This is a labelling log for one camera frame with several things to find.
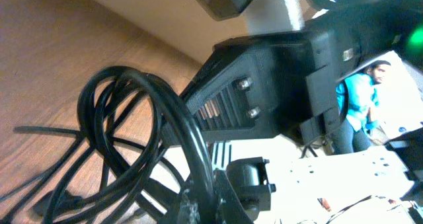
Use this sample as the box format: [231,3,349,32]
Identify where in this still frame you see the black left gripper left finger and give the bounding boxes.
[158,180,217,224]

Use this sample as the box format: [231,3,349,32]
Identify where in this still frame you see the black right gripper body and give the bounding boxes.
[191,30,361,144]

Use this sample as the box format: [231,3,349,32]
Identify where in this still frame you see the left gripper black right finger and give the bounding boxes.
[213,169,253,224]

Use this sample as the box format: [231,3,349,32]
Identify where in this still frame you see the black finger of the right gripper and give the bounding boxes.
[180,75,281,143]

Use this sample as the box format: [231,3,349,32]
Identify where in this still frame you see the black usb cables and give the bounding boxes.
[0,65,215,224]

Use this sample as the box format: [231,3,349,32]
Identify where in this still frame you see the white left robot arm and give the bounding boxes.
[210,139,415,224]

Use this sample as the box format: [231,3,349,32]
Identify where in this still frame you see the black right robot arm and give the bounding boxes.
[181,0,422,145]

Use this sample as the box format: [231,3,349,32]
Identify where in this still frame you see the person in teal shirt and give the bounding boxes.
[331,60,391,155]

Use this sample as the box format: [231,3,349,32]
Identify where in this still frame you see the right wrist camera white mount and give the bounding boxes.
[184,0,305,35]

